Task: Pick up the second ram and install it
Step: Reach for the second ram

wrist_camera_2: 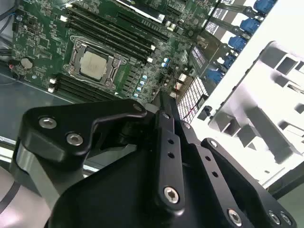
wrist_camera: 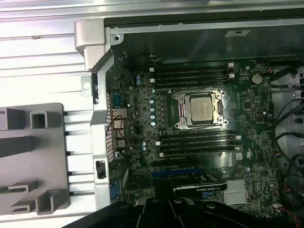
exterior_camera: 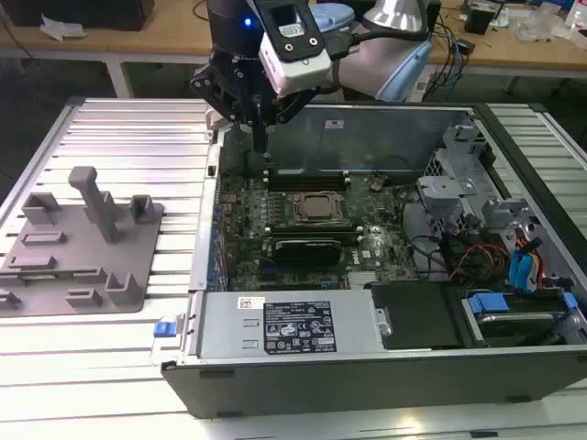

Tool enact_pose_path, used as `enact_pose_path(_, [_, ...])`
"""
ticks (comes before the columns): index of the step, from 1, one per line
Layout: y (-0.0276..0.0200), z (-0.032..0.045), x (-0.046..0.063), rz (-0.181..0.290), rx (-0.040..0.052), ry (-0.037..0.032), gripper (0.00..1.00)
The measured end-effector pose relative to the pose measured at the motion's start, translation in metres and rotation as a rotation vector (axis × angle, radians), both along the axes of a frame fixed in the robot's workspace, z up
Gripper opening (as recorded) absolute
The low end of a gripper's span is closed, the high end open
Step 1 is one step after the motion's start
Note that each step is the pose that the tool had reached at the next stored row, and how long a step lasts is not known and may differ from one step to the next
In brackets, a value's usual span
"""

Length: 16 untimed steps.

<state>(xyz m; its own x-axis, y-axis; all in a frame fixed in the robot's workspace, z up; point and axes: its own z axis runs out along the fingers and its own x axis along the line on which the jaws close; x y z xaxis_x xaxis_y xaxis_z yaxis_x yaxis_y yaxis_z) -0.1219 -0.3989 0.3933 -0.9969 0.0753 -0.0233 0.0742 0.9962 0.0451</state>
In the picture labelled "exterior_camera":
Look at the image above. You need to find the metal socket cover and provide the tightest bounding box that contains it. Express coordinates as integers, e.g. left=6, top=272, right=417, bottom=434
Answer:
left=292, top=189, right=346, bottom=226

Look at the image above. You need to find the black power supply label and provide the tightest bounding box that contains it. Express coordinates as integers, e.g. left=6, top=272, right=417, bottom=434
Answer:
left=262, top=300, right=338, bottom=355

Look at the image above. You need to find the blue hanging cable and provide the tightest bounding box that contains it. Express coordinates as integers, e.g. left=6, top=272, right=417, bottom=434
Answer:
left=445, top=25, right=465, bottom=95

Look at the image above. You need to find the red yellow wire bundle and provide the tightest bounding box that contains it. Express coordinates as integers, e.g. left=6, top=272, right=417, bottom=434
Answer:
left=449, top=242, right=511, bottom=281

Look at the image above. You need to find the black looped cable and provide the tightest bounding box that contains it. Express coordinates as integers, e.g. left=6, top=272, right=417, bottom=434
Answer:
left=401, top=192, right=444, bottom=279

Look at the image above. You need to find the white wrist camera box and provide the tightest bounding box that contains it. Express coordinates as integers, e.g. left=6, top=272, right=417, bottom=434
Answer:
left=258, top=3, right=332, bottom=98

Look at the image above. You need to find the black graphics card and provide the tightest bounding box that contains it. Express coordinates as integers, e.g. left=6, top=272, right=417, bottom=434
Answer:
left=273, top=237, right=343, bottom=270

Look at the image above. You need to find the small black desk box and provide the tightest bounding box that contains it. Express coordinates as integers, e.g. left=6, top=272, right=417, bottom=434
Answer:
left=464, top=3, right=497, bottom=36

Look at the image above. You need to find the metal drive cage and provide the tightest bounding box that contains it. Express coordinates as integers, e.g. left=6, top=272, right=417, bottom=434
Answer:
left=415, top=121, right=543, bottom=240

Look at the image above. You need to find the black plastic cover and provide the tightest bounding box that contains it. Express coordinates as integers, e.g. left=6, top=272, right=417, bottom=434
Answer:
left=364, top=280, right=460, bottom=352

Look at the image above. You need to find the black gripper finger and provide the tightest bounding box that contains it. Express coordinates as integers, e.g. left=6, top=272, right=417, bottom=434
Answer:
left=260, top=88, right=318, bottom=154
left=190, top=62, right=261, bottom=154

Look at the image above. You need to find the silver CPU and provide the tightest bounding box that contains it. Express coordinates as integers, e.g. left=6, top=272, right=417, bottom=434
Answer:
left=304, top=196, right=335, bottom=218

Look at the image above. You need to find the black open PC case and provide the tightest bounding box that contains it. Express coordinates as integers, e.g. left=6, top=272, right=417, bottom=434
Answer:
left=160, top=98, right=587, bottom=421

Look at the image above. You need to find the hard disk in blue carrier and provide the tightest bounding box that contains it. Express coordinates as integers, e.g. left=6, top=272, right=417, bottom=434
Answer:
left=461, top=292, right=566, bottom=348

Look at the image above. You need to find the black RAM slot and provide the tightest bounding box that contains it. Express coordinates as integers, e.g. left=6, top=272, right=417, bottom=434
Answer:
left=267, top=173, right=349, bottom=182
left=267, top=183, right=350, bottom=193
left=267, top=168, right=349, bottom=176
left=264, top=222, right=360, bottom=232
left=267, top=178, right=349, bottom=187

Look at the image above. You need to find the green motherboard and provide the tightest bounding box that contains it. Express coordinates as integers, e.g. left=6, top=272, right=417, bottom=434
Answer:
left=217, top=167, right=421, bottom=292

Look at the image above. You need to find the grey case corner latch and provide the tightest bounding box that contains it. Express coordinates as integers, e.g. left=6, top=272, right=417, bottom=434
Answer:
left=204, top=108, right=229, bottom=139

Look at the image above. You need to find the grey parts rack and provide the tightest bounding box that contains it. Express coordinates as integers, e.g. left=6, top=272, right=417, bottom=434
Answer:
left=0, top=165, right=165, bottom=317

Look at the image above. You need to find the black box on desk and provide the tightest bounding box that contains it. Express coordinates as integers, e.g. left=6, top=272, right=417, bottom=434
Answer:
left=7, top=0, right=156, bottom=32

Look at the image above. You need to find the blue flat wire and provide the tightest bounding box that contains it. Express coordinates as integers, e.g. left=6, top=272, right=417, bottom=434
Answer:
left=520, top=237, right=545, bottom=294
left=507, top=250, right=528, bottom=294

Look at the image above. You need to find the silver power supply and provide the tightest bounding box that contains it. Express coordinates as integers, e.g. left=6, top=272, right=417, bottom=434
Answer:
left=195, top=290, right=392, bottom=360

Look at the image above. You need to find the installed dark RAM stick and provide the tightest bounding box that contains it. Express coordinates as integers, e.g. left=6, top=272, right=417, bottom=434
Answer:
left=269, top=228, right=362, bottom=244

